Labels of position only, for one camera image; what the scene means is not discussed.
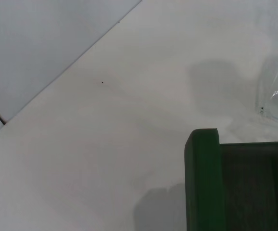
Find green glasses case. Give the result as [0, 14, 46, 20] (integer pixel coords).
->
[184, 128, 278, 231]

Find transparent plastic glasses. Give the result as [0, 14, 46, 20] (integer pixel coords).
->
[254, 44, 278, 128]

